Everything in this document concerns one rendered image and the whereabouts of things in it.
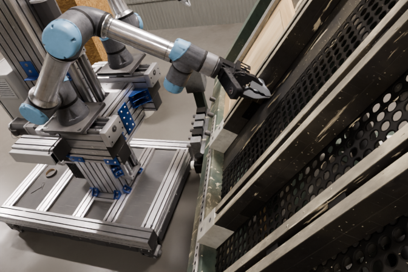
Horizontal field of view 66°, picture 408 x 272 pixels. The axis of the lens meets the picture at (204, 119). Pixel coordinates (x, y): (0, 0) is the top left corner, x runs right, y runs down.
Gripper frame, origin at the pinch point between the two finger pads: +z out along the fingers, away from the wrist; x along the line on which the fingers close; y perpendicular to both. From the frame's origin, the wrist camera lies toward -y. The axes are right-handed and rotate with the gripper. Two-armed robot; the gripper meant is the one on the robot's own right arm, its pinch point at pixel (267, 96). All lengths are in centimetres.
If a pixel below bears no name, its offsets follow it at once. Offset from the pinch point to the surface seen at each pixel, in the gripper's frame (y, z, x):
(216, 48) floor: 279, 14, 135
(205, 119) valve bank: 46, -3, 59
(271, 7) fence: 55, -3, -10
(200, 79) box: 73, -13, 53
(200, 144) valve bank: 26, -3, 58
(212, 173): -7.8, -1.6, 37.9
